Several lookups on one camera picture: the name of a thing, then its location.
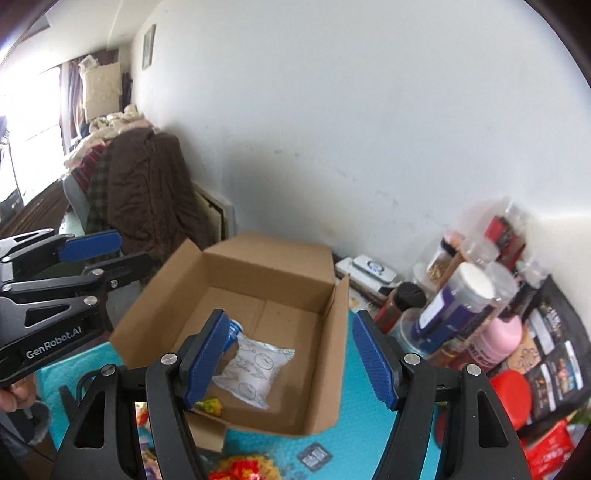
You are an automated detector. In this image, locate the white framed panel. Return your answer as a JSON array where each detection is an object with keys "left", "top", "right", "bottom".
[{"left": 191, "top": 181, "right": 236, "bottom": 244}]

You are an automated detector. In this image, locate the yellow red snack packet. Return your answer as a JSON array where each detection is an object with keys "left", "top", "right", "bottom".
[{"left": 208, "top": 455, "right": 280, "bottom": 480}]

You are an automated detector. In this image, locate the small black sachet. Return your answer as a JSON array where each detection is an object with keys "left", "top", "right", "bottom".
[{"left": 298, "top": 442, "right": 334, "bottom": 472}]

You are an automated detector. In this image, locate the cream blanket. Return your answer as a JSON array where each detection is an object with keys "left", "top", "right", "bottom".
[{"left": 65, "top": 104, "right": 161, "bottom": 169}]

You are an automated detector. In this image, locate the red snack bag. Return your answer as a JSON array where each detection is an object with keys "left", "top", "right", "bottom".
[{"left": 524, "top": 420, "right": 579, "bottom": 480}]

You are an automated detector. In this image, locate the person's left forearm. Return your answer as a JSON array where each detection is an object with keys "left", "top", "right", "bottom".
[{"left": 0, "top": 401, "right": 52, "bottom": 462}]

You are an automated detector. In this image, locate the clear jar of nuts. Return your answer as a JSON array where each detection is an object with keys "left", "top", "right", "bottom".
[{"left": 413, "top": 231, "right": 468, "bottom": 297}]

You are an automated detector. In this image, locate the red plaid cloth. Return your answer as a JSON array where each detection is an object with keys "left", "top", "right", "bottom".
[{"left": 69, "top": 143, "right": 112, "bottom": 191}]

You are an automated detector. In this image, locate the brown jacket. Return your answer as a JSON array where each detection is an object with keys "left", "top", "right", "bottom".
[{"left": 107, "top": 127, "right": 218, "bottom": 254}]

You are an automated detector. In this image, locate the tall jar red black label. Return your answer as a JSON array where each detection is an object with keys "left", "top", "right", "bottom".
[{"left": 482, "top": 196, "right": 530, "bottom": 274}]

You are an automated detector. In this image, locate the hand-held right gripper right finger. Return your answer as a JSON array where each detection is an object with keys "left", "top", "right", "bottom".
[{"left": 353, "top": 309, "right": 534, "bottom": 480}]

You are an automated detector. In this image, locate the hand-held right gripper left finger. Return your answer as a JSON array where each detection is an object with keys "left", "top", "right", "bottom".
[{"left": 48, "top": 308, "right": 232, "bottom": 480}]

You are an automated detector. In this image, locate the blue snack packet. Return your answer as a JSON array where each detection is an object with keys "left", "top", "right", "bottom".
[{"left": 226, "top": 320, "right": 245, "bottom": 356}]

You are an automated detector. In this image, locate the brown cardboard box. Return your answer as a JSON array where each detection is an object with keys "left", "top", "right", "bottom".
[{"left": 109, "top": 231, "right": 352, "bottom": 454}]

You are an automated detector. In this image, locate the white electronic device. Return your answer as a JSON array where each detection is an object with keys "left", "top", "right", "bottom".
[{"left": 353, "top": 254, "right": 397, "bottom": 285}]

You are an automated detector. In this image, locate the grey chair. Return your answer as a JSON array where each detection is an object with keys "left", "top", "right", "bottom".
[{"left": 62, "top": 174, "right": 94, "bottom": 232}]

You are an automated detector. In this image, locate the flat white box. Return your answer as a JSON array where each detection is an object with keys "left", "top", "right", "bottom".
[{"left": 335, "top": 257, "right": 365, "bottom": 280}]

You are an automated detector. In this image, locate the person's left hand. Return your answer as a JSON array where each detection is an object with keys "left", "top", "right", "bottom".
[{"left": 0, "top": 375, "right": 40, "bottom": 414}]

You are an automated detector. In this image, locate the green plaid cloth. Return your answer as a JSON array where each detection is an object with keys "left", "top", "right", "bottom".
[{"left": 85, "top": 148, "right": 116, "bottom": 232}]

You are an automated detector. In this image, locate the red container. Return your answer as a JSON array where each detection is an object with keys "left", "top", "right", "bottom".
[{"left": 489, "top": 369, "right": 534, "bottom": 431}]

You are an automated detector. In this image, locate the dark curtain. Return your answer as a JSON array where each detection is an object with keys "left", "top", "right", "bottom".
[{"left": 60, "top": 60, "right": 85, "bottom": 153}]

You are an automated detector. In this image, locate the dark sauce bottle black cap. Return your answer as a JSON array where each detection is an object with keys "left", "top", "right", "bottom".
[{"left": 374, "top": 281, "right": 428, "bottom": 334}]

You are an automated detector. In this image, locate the white printed snack packet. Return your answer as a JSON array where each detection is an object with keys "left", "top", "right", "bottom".
[{"left": 211, "top": 333, "right": 296, "bottom": 409}]

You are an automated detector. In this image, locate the cream quilted cushion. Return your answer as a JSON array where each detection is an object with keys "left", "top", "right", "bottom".
[{"left": 80, "top": 59, "right": 123, "bottom": 119}]

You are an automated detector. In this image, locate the framed wall picture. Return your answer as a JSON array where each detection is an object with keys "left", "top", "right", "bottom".
[{"left": 141, "top": 24, "right": 157, "bottom": 70}]

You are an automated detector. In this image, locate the clear jar dark blue label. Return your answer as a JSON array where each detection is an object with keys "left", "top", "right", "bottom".
[{"left": 412, "top": 263, "right": 493, "bottom": 348}]

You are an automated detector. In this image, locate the clear plastic jar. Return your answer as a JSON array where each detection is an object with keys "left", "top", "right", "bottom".
[{"left": 485, "top": 261, "right": 520, "bottom": 320}]

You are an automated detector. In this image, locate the window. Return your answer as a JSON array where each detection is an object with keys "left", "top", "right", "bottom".
[{"left": 0, "top": 60, "right": 65, "bottom": 204}]

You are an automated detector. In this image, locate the pink bottle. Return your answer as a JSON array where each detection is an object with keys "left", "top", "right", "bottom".
[{"left": 466, "top": 314, "right": 525, "bottom": 376}]

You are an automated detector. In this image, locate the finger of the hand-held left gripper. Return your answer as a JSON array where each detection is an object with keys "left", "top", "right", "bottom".
[
  {"left": 0, "top": 229, "right": 123, "bottom": 283},
  {"left": 0, "top": 252, "right": 153, "bottom": 343}
]

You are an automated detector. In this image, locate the black printed pouch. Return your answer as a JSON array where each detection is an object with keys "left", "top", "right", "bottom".
[{"left": 517, "top": 274, "right": 587, "bottom": 426}]

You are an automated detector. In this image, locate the teal bubble mat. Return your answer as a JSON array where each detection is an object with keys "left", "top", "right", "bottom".
[{"left": 37, "top": 318, "right": 445, "bottom": 480}]

